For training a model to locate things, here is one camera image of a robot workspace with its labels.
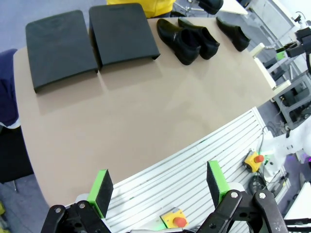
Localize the black leather shoe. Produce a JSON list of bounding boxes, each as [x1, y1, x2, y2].
[[156, 18, 201, 66], [198, 0, 224, 15], [177, 17, 221, 60], [215, 16, 251, 52]]

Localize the white side table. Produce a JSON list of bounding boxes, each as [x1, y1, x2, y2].
[[218, 0, 249, 16]]

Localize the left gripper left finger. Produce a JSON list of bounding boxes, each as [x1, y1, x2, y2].
[[41, 169, 114, 233]]

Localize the black shoe stand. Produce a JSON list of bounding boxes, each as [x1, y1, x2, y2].
[[88, 3, 161, 71], [25, 9, 99, 94]]

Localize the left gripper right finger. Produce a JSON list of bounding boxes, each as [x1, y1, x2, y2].
[[196, 160, 290, 233]]

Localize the grey metal cart frame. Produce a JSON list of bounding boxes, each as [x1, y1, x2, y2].
[[272, 71, 311, 129]]

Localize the person in yellow hoodie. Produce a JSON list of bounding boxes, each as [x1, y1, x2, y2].
[[106, 0, 176, 19]]

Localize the yellow emergency stop button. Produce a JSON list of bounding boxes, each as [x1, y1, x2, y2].
[[159, 207, 190, 229], [243, 150, 265, 173]]

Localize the cream white desk frame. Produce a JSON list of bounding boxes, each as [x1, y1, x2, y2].
[[250, 42, 292, 92]]

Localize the black seat base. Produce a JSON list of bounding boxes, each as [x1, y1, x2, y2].
[[0, 126, 35, 185]]

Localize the purple cloth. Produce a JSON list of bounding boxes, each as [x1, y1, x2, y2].
[[0, 48, 22, 128]]

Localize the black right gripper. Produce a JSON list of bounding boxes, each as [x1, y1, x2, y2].
[[286, 43, 307, 58]]

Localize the black metal bars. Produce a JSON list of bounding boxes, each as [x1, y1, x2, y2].
[[283, 217, 311, 228]]

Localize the white flat panel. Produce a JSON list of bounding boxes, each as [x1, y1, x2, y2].
[[283, 182, 311, 220]]

